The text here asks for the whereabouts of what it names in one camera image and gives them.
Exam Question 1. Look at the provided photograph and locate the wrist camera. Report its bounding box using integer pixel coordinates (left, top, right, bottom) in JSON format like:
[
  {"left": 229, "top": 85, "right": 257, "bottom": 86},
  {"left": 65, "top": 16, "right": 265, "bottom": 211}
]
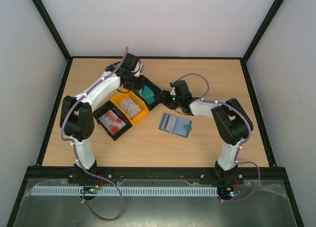
[
  {"left": 137, "top": 63, "right": 144, "bottom": 73},
  {"left": 170, "top": 87, "right": 176, "bottom": 96}
]

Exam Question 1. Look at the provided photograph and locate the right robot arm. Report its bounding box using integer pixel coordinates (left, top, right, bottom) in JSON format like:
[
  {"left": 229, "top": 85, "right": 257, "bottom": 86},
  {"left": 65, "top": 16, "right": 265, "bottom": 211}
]
[{"left": 155, "top": 80, "right": 253, "bottom": 184}]

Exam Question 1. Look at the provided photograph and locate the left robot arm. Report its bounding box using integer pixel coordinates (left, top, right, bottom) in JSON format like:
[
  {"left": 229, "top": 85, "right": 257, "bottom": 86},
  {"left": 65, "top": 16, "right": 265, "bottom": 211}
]
[{"left": 60, "top": 52, "right": 145, "bottom": 180}]

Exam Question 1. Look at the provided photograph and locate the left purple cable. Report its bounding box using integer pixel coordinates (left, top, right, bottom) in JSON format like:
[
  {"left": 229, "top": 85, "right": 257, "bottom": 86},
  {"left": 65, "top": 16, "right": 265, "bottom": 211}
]
[{"left": 60, "top": 46, "right": 130, "bottom": 222}]

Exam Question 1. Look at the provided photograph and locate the black bin with teal cards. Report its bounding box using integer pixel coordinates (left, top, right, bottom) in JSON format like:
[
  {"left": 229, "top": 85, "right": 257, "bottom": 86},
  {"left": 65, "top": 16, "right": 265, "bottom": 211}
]
[{"left": 132, "top": 77, "right": 161, "bottom": 111}]

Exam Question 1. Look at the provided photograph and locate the teal card holder wallet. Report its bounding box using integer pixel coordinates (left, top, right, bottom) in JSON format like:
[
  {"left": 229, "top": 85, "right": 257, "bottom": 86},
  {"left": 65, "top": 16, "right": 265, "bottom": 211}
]
[{"left": 158, "top": 113, "right": 192, "bottom": 138}]

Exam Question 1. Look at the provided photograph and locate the teal card stack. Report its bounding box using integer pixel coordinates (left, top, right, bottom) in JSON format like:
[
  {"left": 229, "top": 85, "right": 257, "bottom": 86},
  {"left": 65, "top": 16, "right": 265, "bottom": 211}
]
[{"left": 140, "top": 85, "right": 156, "bottom": 105}]

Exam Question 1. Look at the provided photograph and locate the black bin with red cards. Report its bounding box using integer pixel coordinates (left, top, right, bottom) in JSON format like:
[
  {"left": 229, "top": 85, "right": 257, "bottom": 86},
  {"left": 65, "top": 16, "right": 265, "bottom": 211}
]
[{"left": 93, "top": 101, "right": 132, "bottom": 141}]

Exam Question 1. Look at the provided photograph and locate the yellow bin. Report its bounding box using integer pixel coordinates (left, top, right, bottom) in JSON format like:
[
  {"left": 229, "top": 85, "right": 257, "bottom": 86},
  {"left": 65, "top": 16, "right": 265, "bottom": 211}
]
[{"left": 110, "top": 91, "right": 149, "bottom": 125}]

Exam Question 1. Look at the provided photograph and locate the white floral card stack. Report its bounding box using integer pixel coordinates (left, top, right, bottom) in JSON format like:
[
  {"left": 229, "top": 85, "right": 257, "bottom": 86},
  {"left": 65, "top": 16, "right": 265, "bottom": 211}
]
[{"left": 119, "top": 97, "right": 142, "bottom": 119}]

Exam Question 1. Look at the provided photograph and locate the white slotted cable duct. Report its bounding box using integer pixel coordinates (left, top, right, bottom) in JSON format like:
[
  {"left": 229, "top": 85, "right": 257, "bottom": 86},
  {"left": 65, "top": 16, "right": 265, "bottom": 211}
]
[{"left": 31, "top": 186, "right": 218, "bottom": 197}]

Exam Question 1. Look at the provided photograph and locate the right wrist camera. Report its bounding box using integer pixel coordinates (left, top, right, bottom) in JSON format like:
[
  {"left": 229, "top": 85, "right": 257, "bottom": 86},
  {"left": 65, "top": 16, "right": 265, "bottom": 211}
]
[{"left": 170, "top": 87, "right": 176, "bottom": 96}]

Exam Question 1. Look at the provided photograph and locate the black metal frame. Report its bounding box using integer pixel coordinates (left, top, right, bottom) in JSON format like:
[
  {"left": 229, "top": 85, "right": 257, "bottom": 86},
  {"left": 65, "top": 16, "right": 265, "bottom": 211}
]
[{"left": 7, "top": 0, "right": 304, "bottom": 227}]

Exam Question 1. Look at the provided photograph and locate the white floral VIP card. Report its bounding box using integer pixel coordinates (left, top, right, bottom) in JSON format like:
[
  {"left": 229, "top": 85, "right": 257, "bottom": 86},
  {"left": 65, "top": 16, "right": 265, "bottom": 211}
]
[{"left": 163, "top": 114, "right": 177, "bottom": 132}]

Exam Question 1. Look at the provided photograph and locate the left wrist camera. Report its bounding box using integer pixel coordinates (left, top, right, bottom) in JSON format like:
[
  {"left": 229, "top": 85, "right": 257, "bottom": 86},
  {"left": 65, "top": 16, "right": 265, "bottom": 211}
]
[{"left": 137, "top": 63, "right": 144, "bottom": 73}]

